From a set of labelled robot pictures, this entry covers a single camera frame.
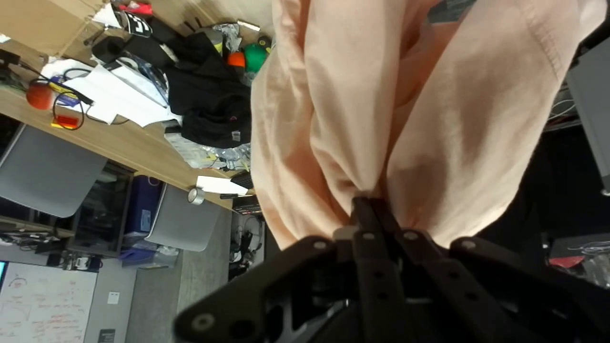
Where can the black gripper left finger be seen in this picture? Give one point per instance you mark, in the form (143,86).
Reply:
(297,296)

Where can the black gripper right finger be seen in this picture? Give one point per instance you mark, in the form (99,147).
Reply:
(410,290)

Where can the peach pink shirt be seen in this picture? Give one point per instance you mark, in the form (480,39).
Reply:
(438,119)

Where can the cardboard box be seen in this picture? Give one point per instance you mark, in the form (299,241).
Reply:
(49,27)

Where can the grey chair far middle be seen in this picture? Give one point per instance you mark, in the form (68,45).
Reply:
(179,224)

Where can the grey chair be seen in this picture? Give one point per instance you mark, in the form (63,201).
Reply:
(45,174)
(179,224)

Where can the black clothing pile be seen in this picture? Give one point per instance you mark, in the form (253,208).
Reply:
(196,85)

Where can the white papers stack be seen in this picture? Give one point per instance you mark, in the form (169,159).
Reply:
(108,94)

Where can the grey chair far left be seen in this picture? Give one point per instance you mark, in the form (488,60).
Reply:
(45,174)

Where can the orange ball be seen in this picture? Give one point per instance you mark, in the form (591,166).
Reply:
(40,96)

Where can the wooden table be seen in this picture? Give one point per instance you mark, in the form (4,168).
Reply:
(141,149)

